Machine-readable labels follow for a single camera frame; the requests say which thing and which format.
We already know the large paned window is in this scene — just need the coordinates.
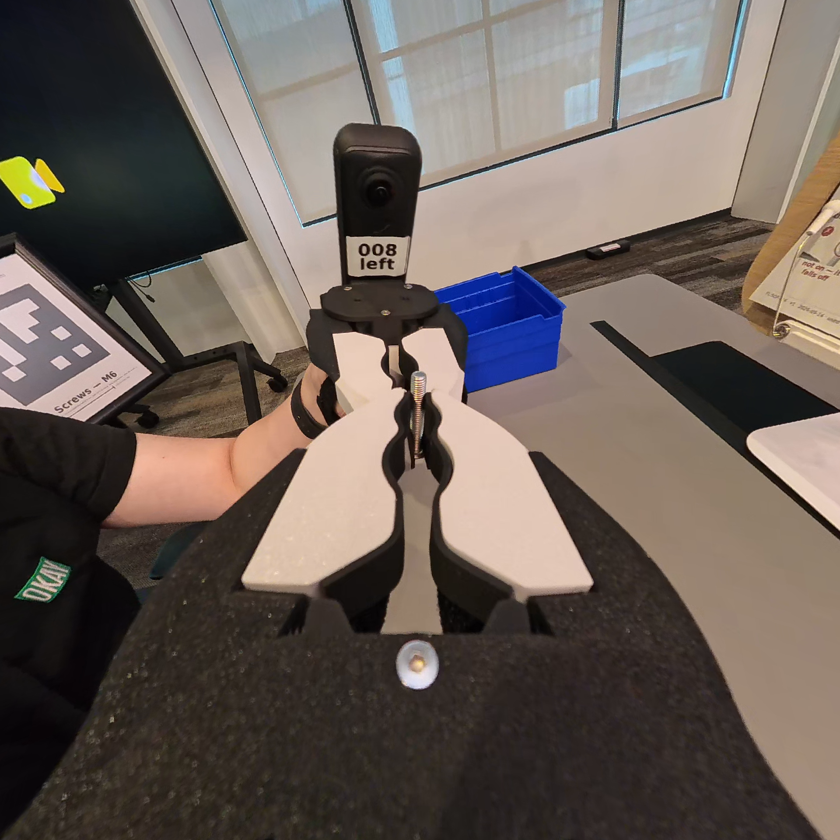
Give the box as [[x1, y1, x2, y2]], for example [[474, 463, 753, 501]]
[[209, 0, 753, 228]]

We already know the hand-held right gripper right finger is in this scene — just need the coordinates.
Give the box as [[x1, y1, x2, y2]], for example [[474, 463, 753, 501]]
[[428, 392, 595, 616]]

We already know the teal office chair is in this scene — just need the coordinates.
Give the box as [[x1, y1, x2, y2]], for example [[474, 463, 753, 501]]
[[149, 521, 221, 582]]

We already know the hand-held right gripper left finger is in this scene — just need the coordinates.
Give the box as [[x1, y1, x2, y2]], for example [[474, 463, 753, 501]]
[[240, 387, 404, 616]]

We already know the framed marker sign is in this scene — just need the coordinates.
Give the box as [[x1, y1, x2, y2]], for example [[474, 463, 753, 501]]
[[0, 232, 169, 427]]

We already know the person's left hand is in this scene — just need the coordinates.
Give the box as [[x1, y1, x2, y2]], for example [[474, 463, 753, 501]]
[[292, 364, 349, 441]]

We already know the person's left forearm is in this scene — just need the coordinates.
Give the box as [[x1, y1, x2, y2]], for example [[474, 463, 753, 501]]
[[97, 420, 316, 530]]

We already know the person's black shirt torso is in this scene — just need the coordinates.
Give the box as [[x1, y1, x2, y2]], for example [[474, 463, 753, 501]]
[[0, 407, 143, 840]]

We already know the blue plastic bin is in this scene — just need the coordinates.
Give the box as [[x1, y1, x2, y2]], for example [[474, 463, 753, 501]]
[[432, 265, 567, 395]]

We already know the large black monitor screen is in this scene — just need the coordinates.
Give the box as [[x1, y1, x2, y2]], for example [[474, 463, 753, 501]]
[[0, 0, 249, 290]]

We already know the steel bolt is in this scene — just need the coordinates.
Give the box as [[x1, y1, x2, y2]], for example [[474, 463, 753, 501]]
[[409, 369, 429, 471]]

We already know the printed instruction sheet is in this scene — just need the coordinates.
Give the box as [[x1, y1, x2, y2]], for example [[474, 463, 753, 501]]
[[748, 196, 840, 330]]

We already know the black monitor stand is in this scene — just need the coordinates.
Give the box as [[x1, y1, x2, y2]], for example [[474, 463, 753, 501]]
[[92, 259, 290, 429]]

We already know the wire page holder clip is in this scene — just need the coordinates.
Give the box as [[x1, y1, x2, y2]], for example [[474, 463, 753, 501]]
[[773, 200, 840, 340]]

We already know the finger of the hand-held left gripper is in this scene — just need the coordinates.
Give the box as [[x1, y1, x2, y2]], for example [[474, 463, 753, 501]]
[[331, 331, 397, 416], [402, 326, 469, 403]]

